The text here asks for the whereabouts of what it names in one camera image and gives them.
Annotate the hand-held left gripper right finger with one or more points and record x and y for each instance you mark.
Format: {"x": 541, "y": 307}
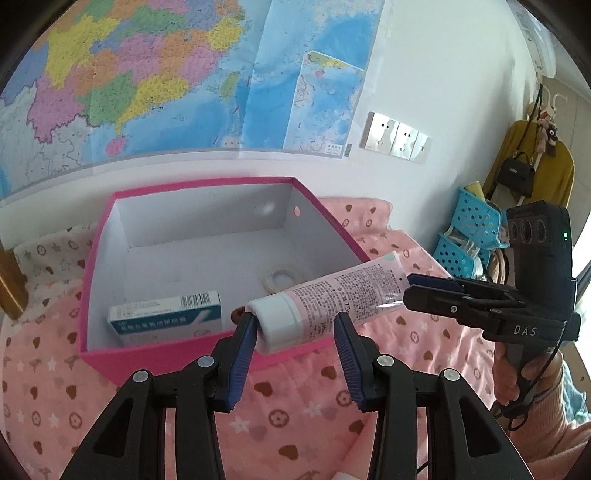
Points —
{"x": 348, "y": 364}

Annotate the small plush toy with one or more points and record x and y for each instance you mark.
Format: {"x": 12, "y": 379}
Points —
{"x": 549, "y": 134}

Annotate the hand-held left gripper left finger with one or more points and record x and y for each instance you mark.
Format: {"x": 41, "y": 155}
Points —
{"x": 242, "y": 360}

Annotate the blue perforated plastic basket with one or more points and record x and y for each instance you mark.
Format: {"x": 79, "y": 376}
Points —
{"x": 480, "y": 217}
{"x": 457, "y": 256}

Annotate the colourful wall map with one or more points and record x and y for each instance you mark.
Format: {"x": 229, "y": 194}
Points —
{"x": 138, "y": 69}

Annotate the wooden bed frame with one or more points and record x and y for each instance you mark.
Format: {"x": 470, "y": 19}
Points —
{"x": 9, "y": 286}

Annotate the pink printed blanket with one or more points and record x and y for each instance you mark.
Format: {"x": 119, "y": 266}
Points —
{"x": 300, "y": 415}

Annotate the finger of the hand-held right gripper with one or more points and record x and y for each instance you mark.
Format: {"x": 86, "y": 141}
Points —
{"x": 431, "y": 280}
{"x": 438, "y": 304}

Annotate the pink cardboard box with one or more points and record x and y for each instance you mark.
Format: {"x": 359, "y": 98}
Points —
{"x": 138, "y": 364}

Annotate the white and teal medicine box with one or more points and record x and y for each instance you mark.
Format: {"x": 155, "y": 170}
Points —
{"x": 161, "y": 318}

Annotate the yellow hanging garment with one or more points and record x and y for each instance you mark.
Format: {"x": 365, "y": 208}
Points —
{"x": 554, "y": 175}

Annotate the white tape roll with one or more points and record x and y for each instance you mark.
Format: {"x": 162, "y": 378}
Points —
{"x": 264, "y": 277}

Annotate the person's right hand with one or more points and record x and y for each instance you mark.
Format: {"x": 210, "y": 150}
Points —
{"x": 507, "y": 374}

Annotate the pink and white tube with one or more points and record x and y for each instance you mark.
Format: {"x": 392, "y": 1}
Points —
{"x": 332, "y": 290}

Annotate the black handbag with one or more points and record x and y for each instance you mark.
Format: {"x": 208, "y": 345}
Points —
{"x": 515, "y": 175}

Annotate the white air conditioner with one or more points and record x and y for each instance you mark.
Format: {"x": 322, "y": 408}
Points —
{"x": 540, "y": 50}

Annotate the white wall socket panel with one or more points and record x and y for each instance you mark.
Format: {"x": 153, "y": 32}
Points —
{"x": 397, "y": 136}

